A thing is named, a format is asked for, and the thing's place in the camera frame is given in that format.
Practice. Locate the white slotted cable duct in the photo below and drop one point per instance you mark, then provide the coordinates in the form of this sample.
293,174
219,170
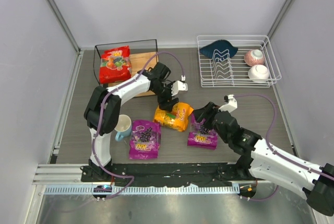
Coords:
97,189

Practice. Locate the wooden wire-frame shelf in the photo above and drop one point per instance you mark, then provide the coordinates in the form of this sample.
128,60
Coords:
140,52

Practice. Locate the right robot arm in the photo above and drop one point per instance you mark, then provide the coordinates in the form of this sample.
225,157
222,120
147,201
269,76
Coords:
262,160

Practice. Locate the orange candy bag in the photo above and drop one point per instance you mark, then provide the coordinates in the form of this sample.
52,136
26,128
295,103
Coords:
177,119

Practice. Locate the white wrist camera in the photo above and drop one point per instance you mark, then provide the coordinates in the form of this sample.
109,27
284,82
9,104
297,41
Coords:
230,104
179,86

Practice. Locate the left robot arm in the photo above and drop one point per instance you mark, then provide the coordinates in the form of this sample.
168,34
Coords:
103,109

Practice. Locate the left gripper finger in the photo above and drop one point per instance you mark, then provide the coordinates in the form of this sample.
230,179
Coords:
165,106
172,101

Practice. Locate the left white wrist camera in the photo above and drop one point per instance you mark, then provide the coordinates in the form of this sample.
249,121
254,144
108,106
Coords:
179,86

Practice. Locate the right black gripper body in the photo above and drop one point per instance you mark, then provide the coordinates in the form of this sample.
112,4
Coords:
209,115

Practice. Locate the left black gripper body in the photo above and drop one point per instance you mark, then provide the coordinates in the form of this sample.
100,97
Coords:
167,98

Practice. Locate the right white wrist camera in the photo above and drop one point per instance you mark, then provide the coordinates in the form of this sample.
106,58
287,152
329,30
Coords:
230,104

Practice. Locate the pink patterned bowl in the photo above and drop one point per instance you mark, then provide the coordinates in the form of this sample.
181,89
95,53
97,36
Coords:
254,57

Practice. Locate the red candy bag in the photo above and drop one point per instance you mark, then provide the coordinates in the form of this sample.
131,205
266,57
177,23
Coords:
115,65

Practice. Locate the blue and white mug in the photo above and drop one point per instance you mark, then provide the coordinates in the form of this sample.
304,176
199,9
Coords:
123,128

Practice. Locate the white wire dish rack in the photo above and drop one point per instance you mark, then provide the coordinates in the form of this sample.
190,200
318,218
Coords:
227,68

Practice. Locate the purple candy bag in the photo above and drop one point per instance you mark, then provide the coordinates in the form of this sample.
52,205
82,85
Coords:
201,137
145,140

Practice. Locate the dark blue leaf plate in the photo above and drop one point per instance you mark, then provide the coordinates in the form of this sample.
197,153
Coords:
220,49

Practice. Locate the white bowl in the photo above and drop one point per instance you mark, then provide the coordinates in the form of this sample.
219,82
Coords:
258,73

